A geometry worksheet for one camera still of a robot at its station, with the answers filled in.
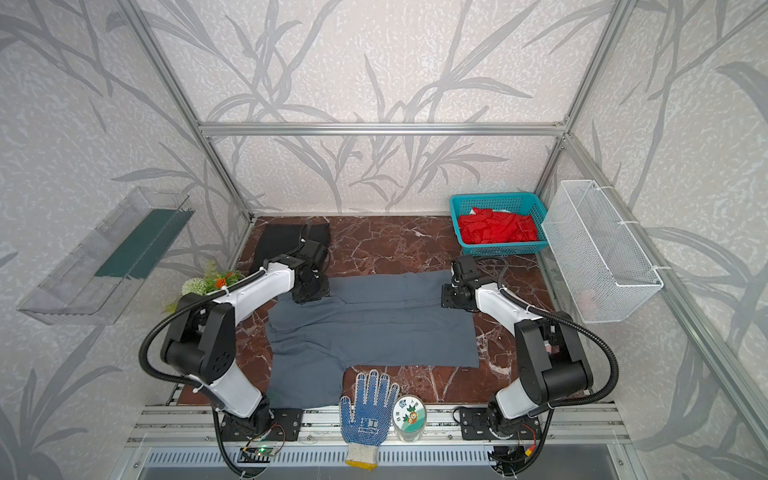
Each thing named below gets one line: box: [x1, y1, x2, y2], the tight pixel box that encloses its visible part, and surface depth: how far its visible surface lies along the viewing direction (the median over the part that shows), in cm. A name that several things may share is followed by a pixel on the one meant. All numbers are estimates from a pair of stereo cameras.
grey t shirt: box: [265, 270, 480, 409], surface depth 90 cm
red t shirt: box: [458, 206, 538, 244], surface depth 110 cm
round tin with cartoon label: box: [392, 395, 427, 443], surface depth 69 cm
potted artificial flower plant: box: [162, 260, 244, 314], surface depth 84 cm
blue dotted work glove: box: [340, 370, 400, 470], surface depth 76 cm
